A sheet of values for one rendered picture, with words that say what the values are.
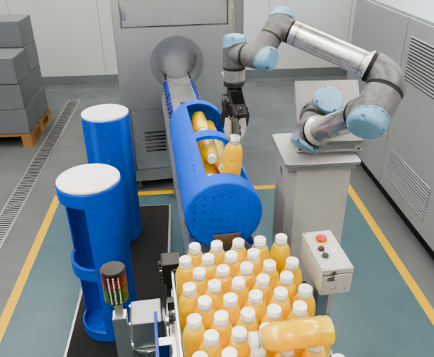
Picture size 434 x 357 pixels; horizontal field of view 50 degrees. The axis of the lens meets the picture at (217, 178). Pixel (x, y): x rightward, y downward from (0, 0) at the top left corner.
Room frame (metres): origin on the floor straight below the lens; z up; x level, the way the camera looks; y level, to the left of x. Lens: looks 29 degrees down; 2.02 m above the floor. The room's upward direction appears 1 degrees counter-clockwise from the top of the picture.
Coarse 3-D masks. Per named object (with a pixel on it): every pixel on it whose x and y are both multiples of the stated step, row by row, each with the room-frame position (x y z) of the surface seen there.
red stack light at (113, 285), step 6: (102, 276) 0.90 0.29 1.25; (120, 276) 0.90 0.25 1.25; (126, 276) 0.93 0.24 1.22; (102, 282) 0.90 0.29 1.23; (108, 282) 0.89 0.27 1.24; (114, 282) 0.89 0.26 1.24; (120, 282) 0.89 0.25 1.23; (126, 282) 0.91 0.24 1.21; (108, 288) 0.89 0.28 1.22; (114, 288) 0.89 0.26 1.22; (120, 288) 0.89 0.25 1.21
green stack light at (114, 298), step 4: (124, 288) 0.90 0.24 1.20; (104, 292) 0.89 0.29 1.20; (108, 292) 0.89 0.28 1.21; (112, 292) 0.89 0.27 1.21; (116, 292) 0.89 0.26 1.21; (120, 292) 0.89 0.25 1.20; (124, 292) 0.90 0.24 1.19; (128, 292) 0.92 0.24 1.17; (104, 296) 0.90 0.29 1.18; (108, 296) 0.89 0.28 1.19; (112, 296) 0.89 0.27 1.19; (116, 296) 0.89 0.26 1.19; (120, 296) 0.89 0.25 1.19; (124, 296) 0.90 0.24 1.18; (128, 296) 0.92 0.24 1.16; (108, 300) 0.89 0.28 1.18; (112, 300) 0.89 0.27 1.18; (116, 300) 0.89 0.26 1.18; (120, 300) 0.89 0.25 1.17; (124, 300) 0.90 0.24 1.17; (108, 304) 0.89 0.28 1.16; (112, 304) 0.89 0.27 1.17; (116, 304) 0.89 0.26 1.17; (120, 304) 0.89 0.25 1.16
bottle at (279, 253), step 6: (276, 246) 1.24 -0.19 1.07; (282, 246) 1.24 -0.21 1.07; (288, 246) 1.24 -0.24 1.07; (270, 252) 1.25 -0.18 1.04; (276, 252) 1.23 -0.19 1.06; (282, 252) 1.22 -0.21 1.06; (288, 252) 1.23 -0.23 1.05; (270, 258) 1.24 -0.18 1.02; (276, 258) 1.22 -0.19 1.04; (282, 258) 1.22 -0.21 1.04; (276, 264) 1.22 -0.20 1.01; (282, 264) 1.22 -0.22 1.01
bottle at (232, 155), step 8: (232, 144) 1.50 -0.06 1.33; (240, 144) 1.52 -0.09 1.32; (224, 152) 1.51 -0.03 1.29; (232, 152) 1.49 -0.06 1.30; (240, 152) 1.50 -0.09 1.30; (224, 160) 1.50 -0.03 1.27; (232, 160) 1.48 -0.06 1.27; (240, 160) 1.50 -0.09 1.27; (224, 168) 1.50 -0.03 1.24; (232, 168) 1.48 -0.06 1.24; (240, 168) 1.50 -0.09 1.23
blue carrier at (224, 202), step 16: (176, 112) 2.20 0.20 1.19; (192, 112) 2.25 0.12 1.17; (208, 112) 2.26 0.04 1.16; (176, 128) 2.03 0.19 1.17; (192, 128) 1.90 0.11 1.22; (176, 144) 1.89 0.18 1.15; (192, 144) 1.75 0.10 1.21; (176, 160) 1.79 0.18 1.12; (192, 160) 1.62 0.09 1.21; (192, 176) 1.51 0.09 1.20; (208, 176) 1.45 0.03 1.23; (224, 176) 1.44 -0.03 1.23; (240, 176) 1.47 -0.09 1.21; (192, 192) 1.42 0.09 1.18; (208, 192) 1.39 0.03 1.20; (224, 192) 1.40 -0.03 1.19; (240, 192) 1.41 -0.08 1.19; (256, 192) 1.45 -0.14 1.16; (192, 208) 1.38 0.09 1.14; (208, 208) 1.39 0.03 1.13; (224, 208) 1.40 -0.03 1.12; (240, 208) 1.41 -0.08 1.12; (256, 208) 1.42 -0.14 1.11; (192, 224) 1.38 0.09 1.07; (208, 224) 1.39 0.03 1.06; (224, 224) 1.40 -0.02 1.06; (240, 224) 1.41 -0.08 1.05; (256, 224) 1.42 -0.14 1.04; (208, 240) 1.40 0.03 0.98
